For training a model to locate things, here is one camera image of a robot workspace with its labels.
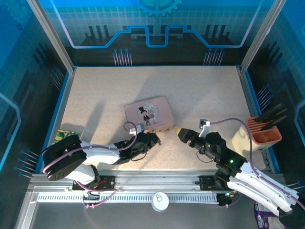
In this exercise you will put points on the purple snack bag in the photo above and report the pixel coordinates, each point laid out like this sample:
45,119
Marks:
261,218

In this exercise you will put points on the pink tin box with couple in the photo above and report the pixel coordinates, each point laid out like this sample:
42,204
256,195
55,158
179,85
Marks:
147,112

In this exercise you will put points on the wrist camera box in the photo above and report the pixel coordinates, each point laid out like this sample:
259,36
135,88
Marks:
205,127
139,127

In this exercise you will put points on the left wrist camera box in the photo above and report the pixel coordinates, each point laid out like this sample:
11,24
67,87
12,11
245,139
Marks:
139,127

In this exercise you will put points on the green snack packet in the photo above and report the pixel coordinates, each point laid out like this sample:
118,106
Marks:
60,136

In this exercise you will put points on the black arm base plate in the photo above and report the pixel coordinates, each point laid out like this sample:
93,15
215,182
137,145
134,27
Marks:
206,182
107,183

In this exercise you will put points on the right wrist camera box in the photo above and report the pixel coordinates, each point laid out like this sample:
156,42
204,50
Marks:
205,127

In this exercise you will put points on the aluminium frame post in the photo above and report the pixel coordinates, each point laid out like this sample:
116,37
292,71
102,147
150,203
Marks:
262,35
52,35

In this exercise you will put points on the orange and cream knife block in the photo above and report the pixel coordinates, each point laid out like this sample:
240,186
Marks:
264,138

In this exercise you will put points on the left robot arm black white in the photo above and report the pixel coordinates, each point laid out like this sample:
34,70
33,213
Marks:
100,155

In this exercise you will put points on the aluminium front rail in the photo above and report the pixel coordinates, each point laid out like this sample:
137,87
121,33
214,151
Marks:
155,179

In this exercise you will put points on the white round puck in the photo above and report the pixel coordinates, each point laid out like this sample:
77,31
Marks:
160,201

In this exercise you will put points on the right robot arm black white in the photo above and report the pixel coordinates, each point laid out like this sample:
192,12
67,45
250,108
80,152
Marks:
262,188

